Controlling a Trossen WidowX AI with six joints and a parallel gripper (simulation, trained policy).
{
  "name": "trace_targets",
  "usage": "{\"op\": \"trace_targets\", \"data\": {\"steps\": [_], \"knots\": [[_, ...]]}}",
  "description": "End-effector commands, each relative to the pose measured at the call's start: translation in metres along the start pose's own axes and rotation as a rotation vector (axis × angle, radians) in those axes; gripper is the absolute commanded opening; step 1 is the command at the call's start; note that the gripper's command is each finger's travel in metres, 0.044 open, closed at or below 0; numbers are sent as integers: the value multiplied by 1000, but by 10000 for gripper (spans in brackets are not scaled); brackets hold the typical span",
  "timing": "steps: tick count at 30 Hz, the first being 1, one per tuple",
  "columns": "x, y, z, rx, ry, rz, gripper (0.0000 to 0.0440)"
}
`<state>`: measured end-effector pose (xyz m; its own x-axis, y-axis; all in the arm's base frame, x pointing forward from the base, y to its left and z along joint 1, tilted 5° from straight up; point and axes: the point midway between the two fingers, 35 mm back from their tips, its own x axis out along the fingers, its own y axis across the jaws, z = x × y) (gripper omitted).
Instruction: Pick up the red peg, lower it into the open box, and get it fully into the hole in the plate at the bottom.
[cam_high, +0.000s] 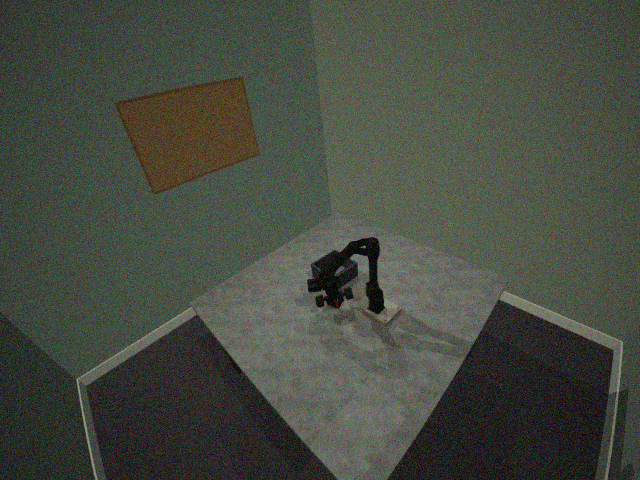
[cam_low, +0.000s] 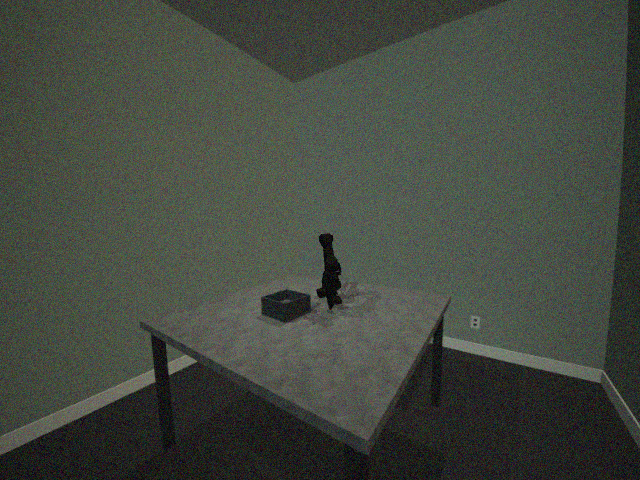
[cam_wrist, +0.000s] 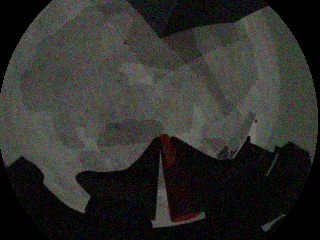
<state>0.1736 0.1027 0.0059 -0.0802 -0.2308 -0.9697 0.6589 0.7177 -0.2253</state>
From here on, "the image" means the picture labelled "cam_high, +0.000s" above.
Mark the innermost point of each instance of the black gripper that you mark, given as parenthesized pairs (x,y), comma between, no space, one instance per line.
(331,297)

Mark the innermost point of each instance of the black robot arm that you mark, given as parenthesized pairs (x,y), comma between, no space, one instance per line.
(327,281)

